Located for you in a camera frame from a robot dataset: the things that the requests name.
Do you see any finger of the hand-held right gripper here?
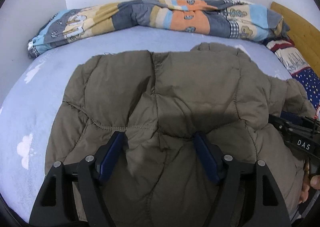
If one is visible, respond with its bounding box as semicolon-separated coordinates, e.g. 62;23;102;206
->
269;110;307;133

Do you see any brown puffer jacket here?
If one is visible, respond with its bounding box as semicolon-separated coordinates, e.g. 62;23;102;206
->
45;42;317;227

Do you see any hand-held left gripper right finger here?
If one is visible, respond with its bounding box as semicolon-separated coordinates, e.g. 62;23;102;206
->
193;131;292;227

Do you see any navy star print pillow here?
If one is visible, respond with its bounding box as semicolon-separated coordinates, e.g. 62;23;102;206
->
265;38;320;120

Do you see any patchwork cartoon quilt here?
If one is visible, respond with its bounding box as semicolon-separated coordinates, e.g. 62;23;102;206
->
27;0;291;58

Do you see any person's right hand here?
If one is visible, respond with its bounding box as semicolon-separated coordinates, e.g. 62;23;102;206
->
299;160;320;205

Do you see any wooden headboard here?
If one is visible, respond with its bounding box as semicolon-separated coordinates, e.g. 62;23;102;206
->
270;2;320;77

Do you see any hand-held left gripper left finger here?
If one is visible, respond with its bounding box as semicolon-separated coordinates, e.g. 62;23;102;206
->
29;131;128;227

